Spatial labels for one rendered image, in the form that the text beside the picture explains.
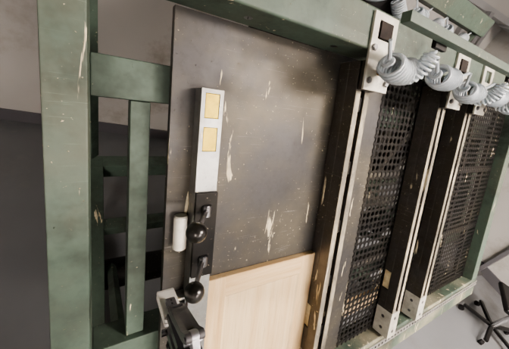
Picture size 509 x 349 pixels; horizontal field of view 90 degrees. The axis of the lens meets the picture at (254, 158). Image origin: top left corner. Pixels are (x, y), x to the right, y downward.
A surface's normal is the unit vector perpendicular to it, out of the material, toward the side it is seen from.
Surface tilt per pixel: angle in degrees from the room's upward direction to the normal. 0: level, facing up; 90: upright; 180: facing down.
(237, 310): 60
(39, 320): 0
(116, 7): 90
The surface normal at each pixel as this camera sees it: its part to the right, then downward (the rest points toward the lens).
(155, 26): 0.26, 0.66
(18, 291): 0.35, -0.75
